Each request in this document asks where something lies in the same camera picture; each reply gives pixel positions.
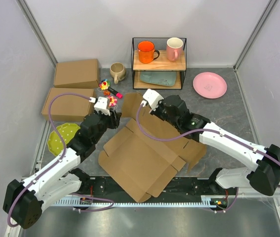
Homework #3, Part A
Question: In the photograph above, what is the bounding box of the beige ceramic mug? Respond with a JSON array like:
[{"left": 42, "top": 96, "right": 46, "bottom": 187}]
[{"left": 110, "top": 62, "right": 126, "bottom": 84}]

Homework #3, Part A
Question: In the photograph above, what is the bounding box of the pink round plate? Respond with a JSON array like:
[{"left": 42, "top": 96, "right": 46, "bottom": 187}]
[{"left": 193, "top": 72, "right": 227, "bottom": 99}]

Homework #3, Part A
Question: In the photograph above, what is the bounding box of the pink ceramic mug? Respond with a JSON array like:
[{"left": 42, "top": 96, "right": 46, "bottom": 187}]
[{"left": 166, "top": 38, "right": 184, "bottom": 62}]

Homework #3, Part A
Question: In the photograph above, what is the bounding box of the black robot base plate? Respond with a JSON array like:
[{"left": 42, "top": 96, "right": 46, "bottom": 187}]
[{"left": 78, "top": 176, "right": 236, "bottom": 202}]

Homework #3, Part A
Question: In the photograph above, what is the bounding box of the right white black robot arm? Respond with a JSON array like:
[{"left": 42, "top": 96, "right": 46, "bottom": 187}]
[{"left": 143, "top": 90, "right": 280, "bottom": 196}]

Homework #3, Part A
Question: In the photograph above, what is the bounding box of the small orange flower charm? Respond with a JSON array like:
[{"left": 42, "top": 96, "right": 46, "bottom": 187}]
[{"left": 103, "top": 90, "right": 110, "bottom": 96}]

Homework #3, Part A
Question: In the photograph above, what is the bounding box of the orange enamel mug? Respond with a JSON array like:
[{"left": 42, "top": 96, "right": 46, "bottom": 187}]
[{"left": 137, "top": 40, "right": 160, "bottom": 64}]

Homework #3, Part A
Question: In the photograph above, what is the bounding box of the rainbow flower plush top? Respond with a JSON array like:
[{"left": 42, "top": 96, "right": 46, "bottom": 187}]
[{"left": 99, "top": 79, "right": 110, "bottom": 90}]

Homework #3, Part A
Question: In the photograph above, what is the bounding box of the grey slotted cable duct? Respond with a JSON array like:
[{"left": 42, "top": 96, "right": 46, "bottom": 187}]
[{"left": 52, "top": 196, "right": 223, "bottom": 208}]

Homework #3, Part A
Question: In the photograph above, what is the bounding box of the pink flower plush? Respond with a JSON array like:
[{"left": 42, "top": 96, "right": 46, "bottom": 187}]
[{"left": 108, "top": 96, "right": 118, "bottom": 107}]

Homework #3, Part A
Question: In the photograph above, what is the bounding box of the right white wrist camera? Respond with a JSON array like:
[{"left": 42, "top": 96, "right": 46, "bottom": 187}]
[{"left": 141, "top": 89, "right": 164, "bottom": 111}]

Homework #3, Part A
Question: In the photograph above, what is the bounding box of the cardboard box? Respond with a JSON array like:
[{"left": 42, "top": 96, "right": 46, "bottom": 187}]
[
  {"left": 98, "top": 92, "right": 207, "bottom": 203},
  {"left": 54, "top": 59, "right": 100, "bottom": 89},
  {"left": 41, "top": 88, "right": 96, "bottom": 122}
]

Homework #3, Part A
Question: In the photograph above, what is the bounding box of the black wire wooden shelf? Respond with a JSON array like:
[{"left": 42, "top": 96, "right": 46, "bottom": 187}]
[{"left": 130, "top": 37, "right": 187, "bottom": 90}]

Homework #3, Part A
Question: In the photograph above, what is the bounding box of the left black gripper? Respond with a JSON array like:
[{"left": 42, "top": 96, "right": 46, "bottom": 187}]
[{"left": 92, "top": 108, "right": 122, "bottom": 144}]

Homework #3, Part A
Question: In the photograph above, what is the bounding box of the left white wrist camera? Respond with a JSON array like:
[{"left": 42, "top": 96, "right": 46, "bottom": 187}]
[{"left": 94, "top": 97, "right": 110, "bottom": 116}]

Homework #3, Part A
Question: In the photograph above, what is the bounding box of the green dotted plate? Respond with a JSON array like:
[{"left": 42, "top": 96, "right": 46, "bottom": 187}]
[{"left": 47, "top": 123, "right": 80, "bottom": 156}]

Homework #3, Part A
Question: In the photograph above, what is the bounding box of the teal rectangular ceramic plate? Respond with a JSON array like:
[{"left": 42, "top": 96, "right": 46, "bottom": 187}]
[{"left": 140, "top": 71, "right": 177, "bottom": 86}]

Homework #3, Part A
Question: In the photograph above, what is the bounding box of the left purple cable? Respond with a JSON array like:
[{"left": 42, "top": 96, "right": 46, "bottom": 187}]
[{"left": 7, "top": 92, "right": 96, "bottom": 228}]

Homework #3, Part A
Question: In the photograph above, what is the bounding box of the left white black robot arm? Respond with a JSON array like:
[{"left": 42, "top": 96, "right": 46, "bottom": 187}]
[{"left": 3, "top": 109, "right": 121, "bottom": 229}]

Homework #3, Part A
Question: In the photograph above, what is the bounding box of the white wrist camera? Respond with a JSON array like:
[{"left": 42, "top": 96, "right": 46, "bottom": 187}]
[
  {"left": 141, "top": 89, "right": 164, "bottom": 111},
  {"left": 94, "top": 97, "right": 110, "bottom": 116}
]

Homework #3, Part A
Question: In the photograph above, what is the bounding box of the pink black highlighter pen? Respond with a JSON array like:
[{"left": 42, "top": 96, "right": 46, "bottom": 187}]
[{"left": 108, "top": 87, "right": 123, "bottom": 99}]

